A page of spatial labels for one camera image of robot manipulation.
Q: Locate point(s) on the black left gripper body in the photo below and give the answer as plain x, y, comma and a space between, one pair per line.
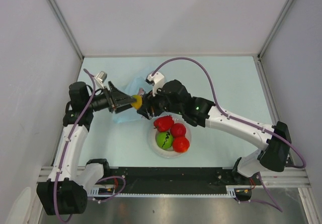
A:
100, 102

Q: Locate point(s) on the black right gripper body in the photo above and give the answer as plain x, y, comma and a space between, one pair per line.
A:
159, 104

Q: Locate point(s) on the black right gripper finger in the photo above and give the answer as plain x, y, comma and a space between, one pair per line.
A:
147, 97
147, 113

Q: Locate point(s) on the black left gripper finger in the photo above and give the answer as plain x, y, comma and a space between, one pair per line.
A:
122, 108
118, 96

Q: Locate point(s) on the yellow green fake mango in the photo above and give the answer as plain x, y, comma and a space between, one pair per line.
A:
137, 102

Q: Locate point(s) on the red fake bell pepper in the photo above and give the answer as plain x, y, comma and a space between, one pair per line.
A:
164, 123

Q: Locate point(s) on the light blue plastic bag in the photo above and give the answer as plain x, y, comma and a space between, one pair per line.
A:
136, 85

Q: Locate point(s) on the white paper plate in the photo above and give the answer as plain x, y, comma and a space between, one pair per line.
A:
169, 153

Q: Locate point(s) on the green fake watermelon ball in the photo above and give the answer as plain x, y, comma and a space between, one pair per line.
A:
164, 140

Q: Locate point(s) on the red fake apple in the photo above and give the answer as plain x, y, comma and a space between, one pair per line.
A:
178, 130

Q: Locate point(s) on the red fake tomato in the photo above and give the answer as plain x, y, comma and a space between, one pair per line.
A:
181, 144

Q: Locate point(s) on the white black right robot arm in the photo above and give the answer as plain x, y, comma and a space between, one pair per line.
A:
272, 141

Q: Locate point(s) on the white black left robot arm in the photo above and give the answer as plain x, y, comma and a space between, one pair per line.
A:
65, 191

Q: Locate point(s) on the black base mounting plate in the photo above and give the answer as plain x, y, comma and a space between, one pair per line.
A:
180, 180

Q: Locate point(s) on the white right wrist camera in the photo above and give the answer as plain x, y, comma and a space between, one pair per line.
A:
157, 81

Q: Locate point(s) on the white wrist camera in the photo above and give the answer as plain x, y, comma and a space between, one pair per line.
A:
157, 81
100, 78

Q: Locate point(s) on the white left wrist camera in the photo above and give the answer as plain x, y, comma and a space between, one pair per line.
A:
100, 78

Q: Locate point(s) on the aluminium frame rail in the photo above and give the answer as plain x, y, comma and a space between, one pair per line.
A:
291, 177

